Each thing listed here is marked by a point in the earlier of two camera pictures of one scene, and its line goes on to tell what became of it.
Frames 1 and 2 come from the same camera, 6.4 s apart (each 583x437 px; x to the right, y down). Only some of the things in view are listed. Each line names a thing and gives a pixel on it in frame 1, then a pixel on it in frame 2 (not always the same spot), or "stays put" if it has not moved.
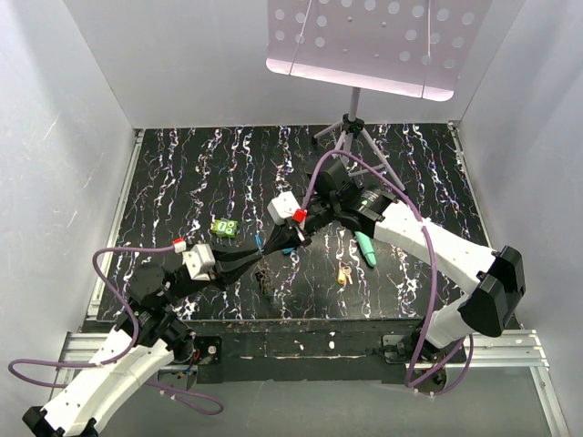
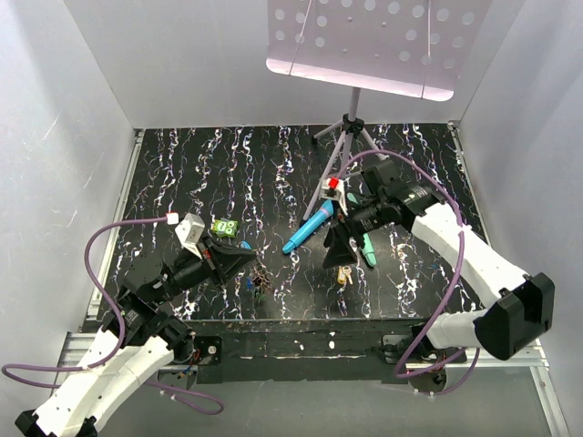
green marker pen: (366, 246) stays put
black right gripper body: (320, 215) → (367, 219)
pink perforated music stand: (417, 48) stays put
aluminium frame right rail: (507, 350) stays put
